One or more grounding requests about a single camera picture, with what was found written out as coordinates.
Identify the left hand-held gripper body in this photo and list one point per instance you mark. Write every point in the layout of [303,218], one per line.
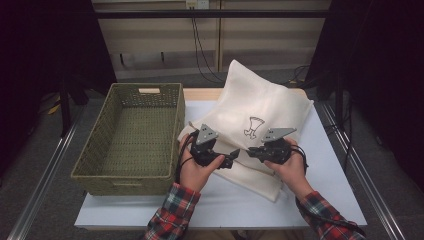
[206,146]

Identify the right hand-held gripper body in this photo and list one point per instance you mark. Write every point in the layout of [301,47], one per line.
[275,150]

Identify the cream cloth with logo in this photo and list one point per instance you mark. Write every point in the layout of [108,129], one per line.
[253,100]

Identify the green woven basket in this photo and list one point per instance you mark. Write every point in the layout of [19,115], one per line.
[140,140]

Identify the person's right hand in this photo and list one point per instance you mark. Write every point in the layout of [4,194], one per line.
[293,170]

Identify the person's left hand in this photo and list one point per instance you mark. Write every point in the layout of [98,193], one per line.
[196,176]

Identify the dark metal stand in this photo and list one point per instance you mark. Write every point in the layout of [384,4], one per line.
[65,110]
[339,100]

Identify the black curtain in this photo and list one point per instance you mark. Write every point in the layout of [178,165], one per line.
[43,50]
[383,60]

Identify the white wall outlet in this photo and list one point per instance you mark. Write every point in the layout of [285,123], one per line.
[197,3]

